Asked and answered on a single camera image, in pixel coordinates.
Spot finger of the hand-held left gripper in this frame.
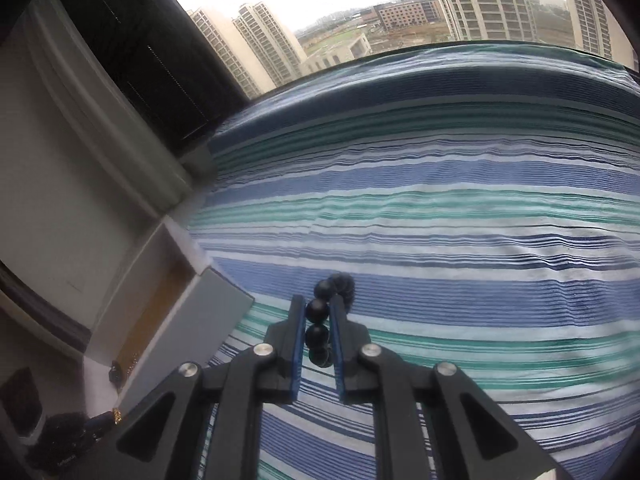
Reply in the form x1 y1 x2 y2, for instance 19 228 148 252
85 411 121 433

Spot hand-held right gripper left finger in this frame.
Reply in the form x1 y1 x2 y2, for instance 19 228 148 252
114 295 307 480

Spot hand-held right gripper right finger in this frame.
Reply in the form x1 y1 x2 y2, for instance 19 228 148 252
327 294 558 480

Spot black bead bracelet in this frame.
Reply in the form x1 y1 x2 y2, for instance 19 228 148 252
306 271 357 368

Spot gold chain necklace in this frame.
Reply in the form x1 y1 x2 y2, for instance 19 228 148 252
120 350 146 378

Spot white cardboard box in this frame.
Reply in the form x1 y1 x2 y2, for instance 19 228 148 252
82 220 256 411

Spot blue green striped bed sheet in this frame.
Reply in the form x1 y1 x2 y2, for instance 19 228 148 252
187 42 640 480

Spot low pale building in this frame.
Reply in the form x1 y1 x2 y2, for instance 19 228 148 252
300 32 373 77

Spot beige twin high-rise towers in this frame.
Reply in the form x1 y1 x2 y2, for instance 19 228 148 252
187 2 307 100

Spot dark window panel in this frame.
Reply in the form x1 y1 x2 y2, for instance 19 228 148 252
50 0 228 163

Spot low brown building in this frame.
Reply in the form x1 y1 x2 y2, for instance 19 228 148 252
372 0 442 32

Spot tall high-rise building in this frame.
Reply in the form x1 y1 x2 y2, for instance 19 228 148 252
424 0 540 42

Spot striped high-rise building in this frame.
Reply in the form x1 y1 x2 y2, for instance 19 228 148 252
559 0 615 60

